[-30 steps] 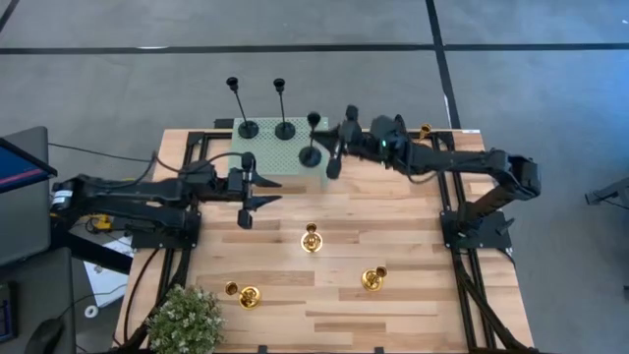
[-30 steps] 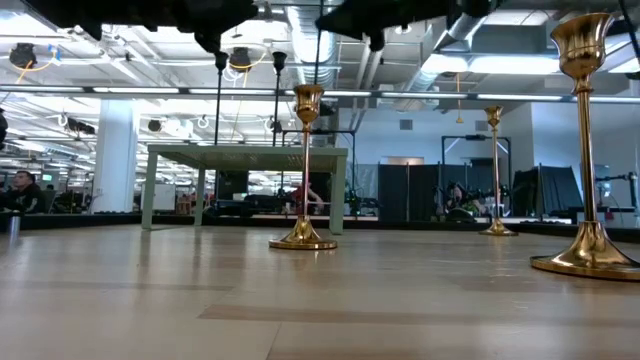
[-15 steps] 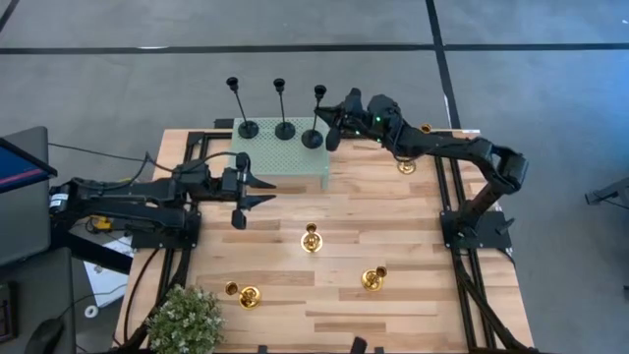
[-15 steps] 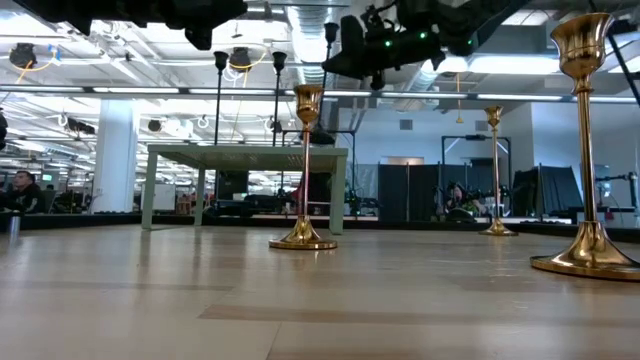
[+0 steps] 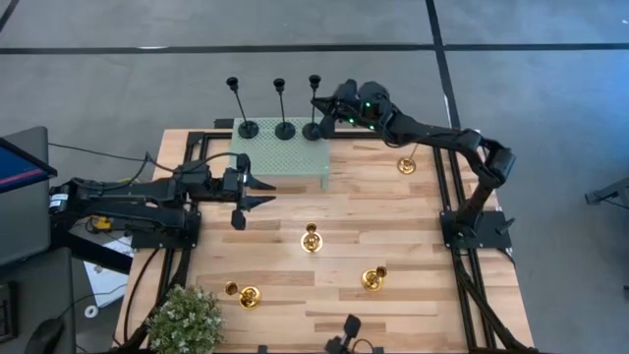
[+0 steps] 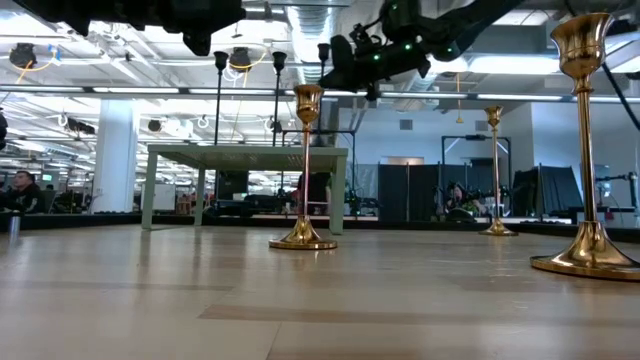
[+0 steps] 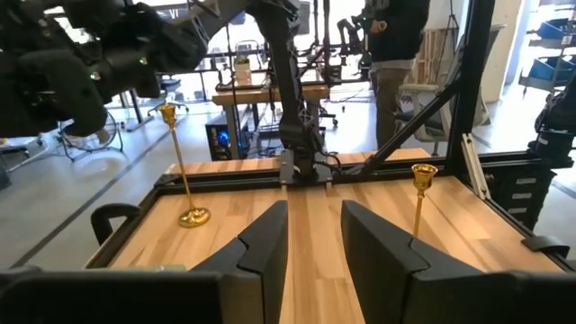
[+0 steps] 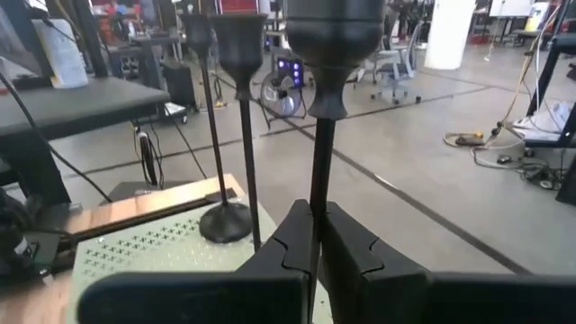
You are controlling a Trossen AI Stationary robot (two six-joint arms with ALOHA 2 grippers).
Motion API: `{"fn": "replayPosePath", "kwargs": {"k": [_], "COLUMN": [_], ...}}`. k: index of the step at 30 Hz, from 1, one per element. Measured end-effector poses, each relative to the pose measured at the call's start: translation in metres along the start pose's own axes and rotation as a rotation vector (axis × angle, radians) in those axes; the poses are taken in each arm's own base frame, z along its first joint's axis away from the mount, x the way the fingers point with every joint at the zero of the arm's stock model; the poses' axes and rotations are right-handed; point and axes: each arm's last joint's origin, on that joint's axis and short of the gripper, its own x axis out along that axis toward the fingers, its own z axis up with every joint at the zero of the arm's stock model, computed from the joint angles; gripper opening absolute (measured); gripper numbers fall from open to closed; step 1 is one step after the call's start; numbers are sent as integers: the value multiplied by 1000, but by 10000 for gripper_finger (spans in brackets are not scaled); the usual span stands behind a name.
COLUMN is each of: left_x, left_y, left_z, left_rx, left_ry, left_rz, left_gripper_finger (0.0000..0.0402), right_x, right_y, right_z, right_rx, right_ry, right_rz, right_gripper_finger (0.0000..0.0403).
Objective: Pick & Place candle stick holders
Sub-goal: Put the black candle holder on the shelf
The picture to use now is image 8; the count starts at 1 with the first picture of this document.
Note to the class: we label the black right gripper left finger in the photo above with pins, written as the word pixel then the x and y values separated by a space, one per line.
pixel 270 292

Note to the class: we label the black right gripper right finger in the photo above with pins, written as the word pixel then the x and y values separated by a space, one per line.
pixel 382 292

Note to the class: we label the black candlestick holder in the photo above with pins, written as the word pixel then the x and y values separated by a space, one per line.
pixel 333 36
pixel 225 222
pixel 238 45

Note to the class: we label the green perforated metal shelf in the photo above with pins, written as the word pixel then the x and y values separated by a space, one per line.
pixel 157 252

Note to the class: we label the floor power strip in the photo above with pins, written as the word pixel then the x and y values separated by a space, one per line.
pixel 470 140

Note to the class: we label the round floor fan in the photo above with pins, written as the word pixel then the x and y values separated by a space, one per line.
pixel 279 96

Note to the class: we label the computer tower with blue lights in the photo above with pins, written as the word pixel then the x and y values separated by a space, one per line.
pixel 290 69

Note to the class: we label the grey office chair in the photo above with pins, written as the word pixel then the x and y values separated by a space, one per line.
pixel 398 67

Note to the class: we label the black rolling cabinet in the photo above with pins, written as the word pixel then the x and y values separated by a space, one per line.
pixel 179 85

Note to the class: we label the black desk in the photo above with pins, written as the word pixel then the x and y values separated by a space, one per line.
pixel 90 101

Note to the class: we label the white round pillar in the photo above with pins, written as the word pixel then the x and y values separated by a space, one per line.
pixel 450 31

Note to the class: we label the black metal stand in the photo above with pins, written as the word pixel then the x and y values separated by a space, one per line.
pixel 564 42

